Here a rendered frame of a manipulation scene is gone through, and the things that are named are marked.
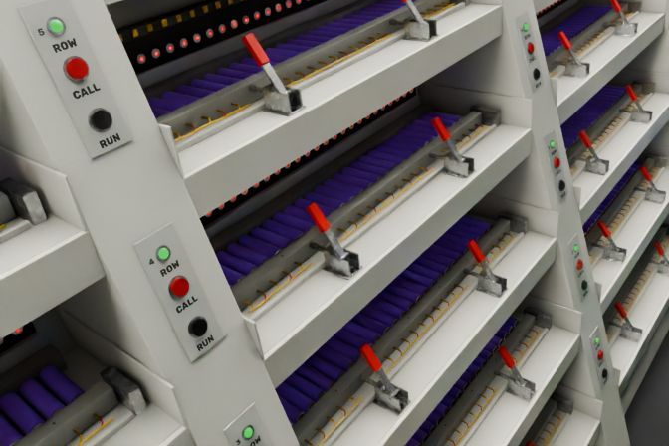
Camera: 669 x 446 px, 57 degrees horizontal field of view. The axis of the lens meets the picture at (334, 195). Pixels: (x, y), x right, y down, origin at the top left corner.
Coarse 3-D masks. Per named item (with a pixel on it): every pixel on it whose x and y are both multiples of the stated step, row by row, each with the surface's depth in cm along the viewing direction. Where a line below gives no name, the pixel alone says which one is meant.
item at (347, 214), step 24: (480, 120) 101; (432, 144) 93; (408, 168) 88; (432, 168) 90; (360, 192) 83; (384, 192) 85; (336, 216) 79; (360, 216) 82; (312, 240) 75; (264, 264) 71; (288, 264) 72; (240, 288) 68; (264, 288) 70
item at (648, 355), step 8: (664, 320) 154; (664, 328) 154; (656, 336) 150; (664, 336) 154; (648, 344) 147; (656, 344) 150; (648, 352) 147; (656, 352) 150; (640, 360) 143; (648, 360) 147; (640, 368) 143; (632, 376) 140; (640, 376) 143; (632, 384) 140; (624, 392) 136; (632, 392) 140; (624, 400) 136; (624, 408) 136
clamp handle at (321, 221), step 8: (312, 208) 71; (312, 216) 71; (320, 216) 71; (320, 224) 71; (328, 224) 71; (328, 232) 71; (328, 240) 71; (336, 240) 72; (336, 248) 71; (336, 256) 72
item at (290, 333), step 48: (432, 96) 109; (480, 96) 102; (336, 144) 93; (480, 144) 96; (528, 144) 99; (432, 192) 85; (480, 192) 90; (384, 240) 77; (432, 240) 82; (336, 288) 70; (288, 336) 64
